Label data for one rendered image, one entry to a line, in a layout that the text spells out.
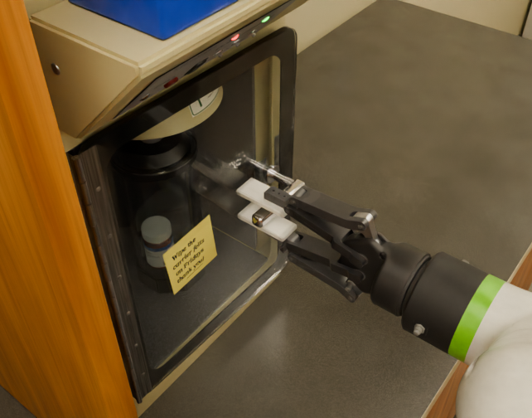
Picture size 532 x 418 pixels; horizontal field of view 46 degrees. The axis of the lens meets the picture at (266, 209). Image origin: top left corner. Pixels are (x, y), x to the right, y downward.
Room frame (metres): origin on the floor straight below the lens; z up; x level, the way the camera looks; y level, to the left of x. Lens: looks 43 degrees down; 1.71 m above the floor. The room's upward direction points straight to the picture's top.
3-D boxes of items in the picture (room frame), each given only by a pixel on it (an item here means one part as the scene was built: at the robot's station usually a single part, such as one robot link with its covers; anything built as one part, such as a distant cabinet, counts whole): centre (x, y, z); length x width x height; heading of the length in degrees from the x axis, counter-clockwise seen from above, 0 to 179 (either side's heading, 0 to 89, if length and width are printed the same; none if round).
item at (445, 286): (0.41, -0.19, 1.20); 0.12 x 0.06 x 0.09; 143
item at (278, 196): (0.53, -0.02, 1.24); 0.05 x 0.01 x 0.03; 53
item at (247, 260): (0.54, 0.06, 1.19); 0.30 x 0.01 x 0.40; 140
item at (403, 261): (0.46, -0.12, 1.20); 0.09 x 0.07 x 0.08; 53
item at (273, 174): (0.58, -0.01, 1.20); 0.10 x 0.05 x 0.03; 140
